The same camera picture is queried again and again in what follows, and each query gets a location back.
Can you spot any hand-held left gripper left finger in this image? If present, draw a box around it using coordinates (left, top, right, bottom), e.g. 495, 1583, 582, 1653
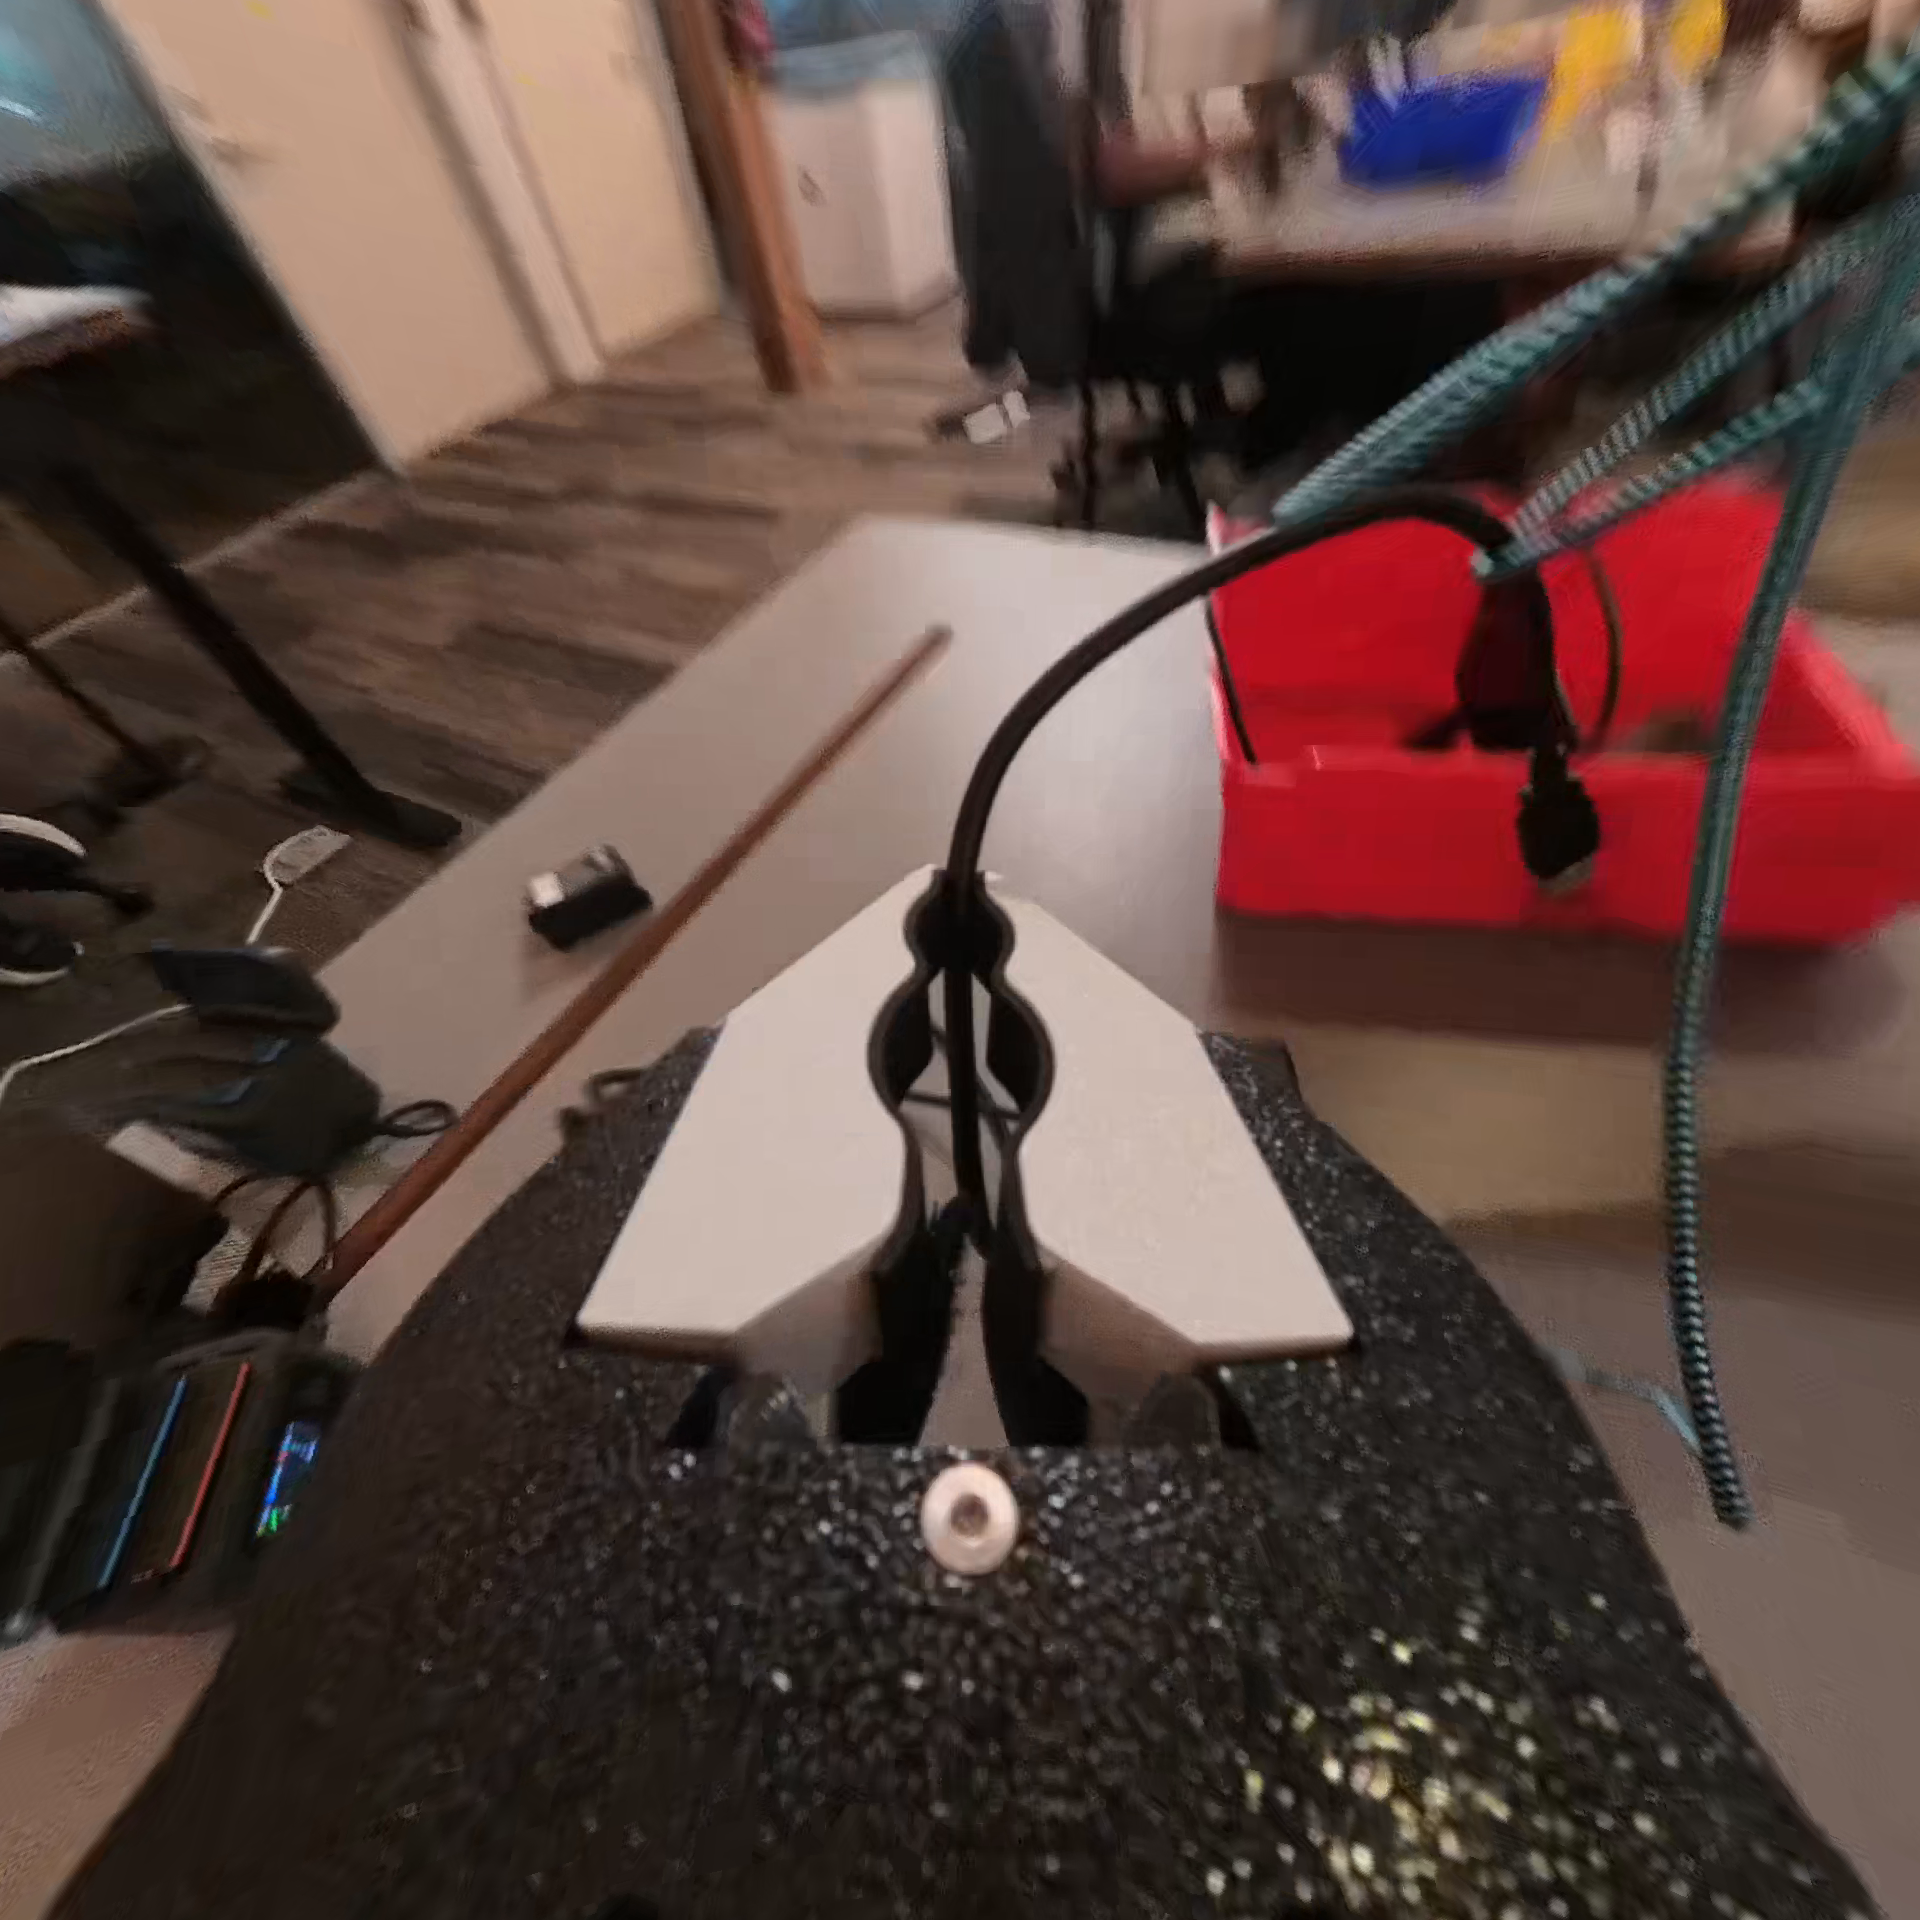
576, 862, 965, 1446

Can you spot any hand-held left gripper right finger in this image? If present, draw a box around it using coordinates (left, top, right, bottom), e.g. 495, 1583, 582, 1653
971, 882, 1354, 1446

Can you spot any red plastic bin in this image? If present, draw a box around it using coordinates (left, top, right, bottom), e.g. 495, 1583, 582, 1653
1206, 479, 1920, 945

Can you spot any black usb cable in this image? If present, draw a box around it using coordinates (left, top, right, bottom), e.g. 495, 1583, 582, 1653
936, 492, 1625, 1277

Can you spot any teal braided cable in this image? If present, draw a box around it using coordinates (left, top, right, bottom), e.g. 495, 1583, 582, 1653
1274, 45, 1920, 1530

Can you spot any thin wooden stick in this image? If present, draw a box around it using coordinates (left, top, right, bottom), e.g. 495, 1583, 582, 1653
316, 622, 956, 1302

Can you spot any small black device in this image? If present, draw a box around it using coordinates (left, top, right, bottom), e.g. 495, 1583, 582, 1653
525, 842, 658, 953

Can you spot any black pouch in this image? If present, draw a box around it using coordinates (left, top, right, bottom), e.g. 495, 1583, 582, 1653
142, 943, 461, 1179

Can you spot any black device with lit screen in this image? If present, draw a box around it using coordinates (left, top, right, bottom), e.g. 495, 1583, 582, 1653
0, 1325, 364, 1643

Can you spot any black table leg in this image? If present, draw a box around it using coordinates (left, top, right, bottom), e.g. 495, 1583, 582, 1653
0, 425, 462, 855

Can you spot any black shoe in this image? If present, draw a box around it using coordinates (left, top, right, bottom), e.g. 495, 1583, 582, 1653
0, 815, 151, 989

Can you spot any black office chair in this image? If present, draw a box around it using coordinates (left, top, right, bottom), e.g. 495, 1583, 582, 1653
936, 0, 1245, 532

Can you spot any white cabinet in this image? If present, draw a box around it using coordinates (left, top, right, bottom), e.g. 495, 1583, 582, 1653
771, 36, 964, 319

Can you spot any blue storage bin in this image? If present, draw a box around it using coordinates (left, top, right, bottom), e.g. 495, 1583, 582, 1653
1336, 65, 1551, 189

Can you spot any white cable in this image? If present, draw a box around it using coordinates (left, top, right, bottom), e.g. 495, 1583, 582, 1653
0, 826, 358, 1102

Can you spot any wooden post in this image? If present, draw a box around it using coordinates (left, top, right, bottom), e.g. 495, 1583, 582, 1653
658, 0, 831, 395

